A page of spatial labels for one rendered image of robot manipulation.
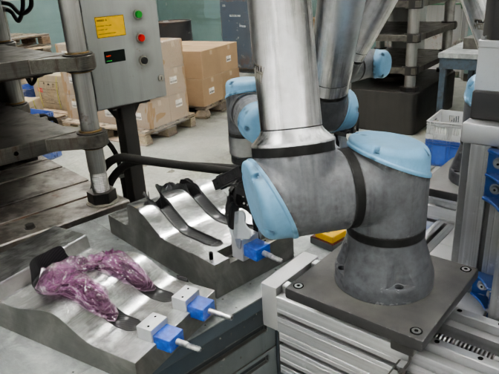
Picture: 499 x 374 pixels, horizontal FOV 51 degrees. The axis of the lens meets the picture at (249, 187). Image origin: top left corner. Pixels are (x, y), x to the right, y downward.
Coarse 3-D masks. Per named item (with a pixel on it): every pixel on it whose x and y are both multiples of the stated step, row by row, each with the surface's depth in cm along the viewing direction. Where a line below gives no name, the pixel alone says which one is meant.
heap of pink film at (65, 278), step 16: (80, 256) 125; (96, 256) 121; (112, 256) 117; (128, 256) 119; (48, 272) 117; (64, 272) 117; (80, 272) 112; (112, 272) 116; (128, 272) 115; (144, 272) 117; (48, 288) 112; (64, 288) 108; (80, 288) 108; (96, 288) 109; (144, 288) 115; (80, 304) 106; (96, 304) 106; (112, 304) 108; (112, 320) 106
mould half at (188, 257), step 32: (224, 192) 151; (128, 224) 145; (160, 224) 136; (192, 224) 139; (224, 224) 138; (160, 256) 136; (192, 256) 124; (224, 256) 121; (288, 256) 136; (224, 288) 122
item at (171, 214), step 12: (180, 180) 153; (144, 192) 144; (192, 192) 152; (156, 204) 140; (168, 204) 143; (204, 204) 146; (168, 216) 140; (180, 216) 140; (216, 216) 144; (180, 228) 138; (192, 228) 137; (252, 228) 135; (204, 240) 131; (216, 240) 130
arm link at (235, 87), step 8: (232, 80) 101; (240, 80) 100; (248, 80) 100; (232, 88) 99; (240, 88) 99; (248, 88) 99; (232, 96) 100; (240, 96) 107; (232, 104) 99; (232, 120) 99; (232, 128) 103; (232, 136) 103; (240, 136) 102
